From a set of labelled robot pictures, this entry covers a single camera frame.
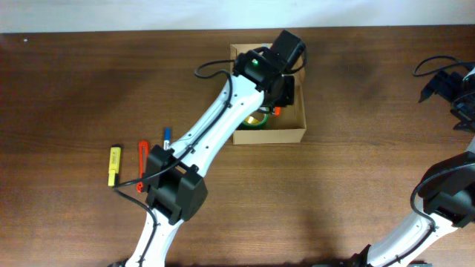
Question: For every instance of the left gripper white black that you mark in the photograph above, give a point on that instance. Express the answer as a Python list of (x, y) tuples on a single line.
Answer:
[(289, 96)]

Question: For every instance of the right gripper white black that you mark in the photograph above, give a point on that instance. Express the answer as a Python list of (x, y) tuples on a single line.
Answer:
[(448, 81)]

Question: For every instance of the green tape roll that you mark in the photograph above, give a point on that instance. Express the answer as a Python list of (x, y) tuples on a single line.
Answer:
[(259, 124)]

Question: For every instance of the brown cardboard box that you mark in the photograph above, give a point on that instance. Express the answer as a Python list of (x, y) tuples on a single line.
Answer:
[(289, 126)]

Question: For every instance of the small yellow tape roll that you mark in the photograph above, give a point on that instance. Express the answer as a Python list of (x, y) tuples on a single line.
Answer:
[(250, 121)]

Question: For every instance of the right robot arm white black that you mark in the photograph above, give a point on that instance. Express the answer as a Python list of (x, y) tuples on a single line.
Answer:
[(443, 201)]

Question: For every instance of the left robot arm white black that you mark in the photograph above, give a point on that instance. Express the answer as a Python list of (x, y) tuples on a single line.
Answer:
[(172, 189)]

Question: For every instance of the blue white marker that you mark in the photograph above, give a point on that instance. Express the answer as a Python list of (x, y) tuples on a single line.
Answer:
[(167, 138)]

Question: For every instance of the orange utility knife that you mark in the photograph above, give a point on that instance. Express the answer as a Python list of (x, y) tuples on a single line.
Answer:
[(143, 149)]

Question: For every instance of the yellow highlighter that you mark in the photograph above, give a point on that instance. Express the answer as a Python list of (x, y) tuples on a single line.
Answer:
[(114, 164)]

